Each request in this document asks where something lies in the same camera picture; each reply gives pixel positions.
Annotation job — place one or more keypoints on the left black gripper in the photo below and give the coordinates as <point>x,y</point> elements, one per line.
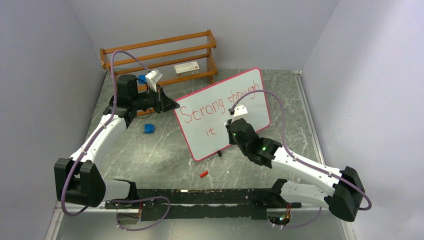
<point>163,103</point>

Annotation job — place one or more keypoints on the white red marker box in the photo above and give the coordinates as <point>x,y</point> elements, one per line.
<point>186,69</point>

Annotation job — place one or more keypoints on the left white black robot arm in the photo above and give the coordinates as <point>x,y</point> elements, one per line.
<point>77,178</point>

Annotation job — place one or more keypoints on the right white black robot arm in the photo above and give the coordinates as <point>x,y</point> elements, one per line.
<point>339,190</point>

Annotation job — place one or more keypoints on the blue eraser on table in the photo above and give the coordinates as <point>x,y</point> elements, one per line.
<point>148,128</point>

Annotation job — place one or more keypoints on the blue eraser on shelf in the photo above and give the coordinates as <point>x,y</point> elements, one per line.
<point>141,79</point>

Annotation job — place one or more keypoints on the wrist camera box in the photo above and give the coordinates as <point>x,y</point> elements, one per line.
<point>152,79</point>
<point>238,112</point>

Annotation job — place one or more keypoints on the wooden three-tier shelf rack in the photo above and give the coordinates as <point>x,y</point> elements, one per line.
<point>162,54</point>

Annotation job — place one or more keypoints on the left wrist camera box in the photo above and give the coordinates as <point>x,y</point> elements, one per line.
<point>152,79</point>

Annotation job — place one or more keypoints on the red marker cap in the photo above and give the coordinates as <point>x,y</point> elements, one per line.
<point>203,174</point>

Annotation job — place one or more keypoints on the pink-framed whiteboard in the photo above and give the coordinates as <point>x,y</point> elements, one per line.
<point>203,114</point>

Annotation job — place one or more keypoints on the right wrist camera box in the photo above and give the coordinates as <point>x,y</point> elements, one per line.
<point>238,112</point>

